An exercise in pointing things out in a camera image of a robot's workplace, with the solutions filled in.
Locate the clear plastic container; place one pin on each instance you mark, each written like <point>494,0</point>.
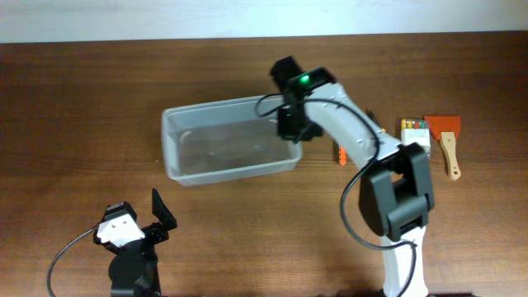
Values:
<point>221,141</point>

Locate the orange black long-nose pliers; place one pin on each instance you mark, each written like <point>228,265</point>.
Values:
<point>373,117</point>

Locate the orange scraper wooden handle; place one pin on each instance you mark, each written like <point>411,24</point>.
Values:
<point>446,129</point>

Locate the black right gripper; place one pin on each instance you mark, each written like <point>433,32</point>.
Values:
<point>312,130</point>

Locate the orange perforated strip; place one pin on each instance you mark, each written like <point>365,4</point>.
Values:
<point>342,155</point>

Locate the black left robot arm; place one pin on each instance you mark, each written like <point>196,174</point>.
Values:
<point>134,269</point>

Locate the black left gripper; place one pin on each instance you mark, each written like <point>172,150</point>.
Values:
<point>157,231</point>

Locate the clear screwdriver bit case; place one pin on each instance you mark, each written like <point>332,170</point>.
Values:
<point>416,131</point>

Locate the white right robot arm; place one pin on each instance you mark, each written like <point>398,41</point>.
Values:
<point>385,207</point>

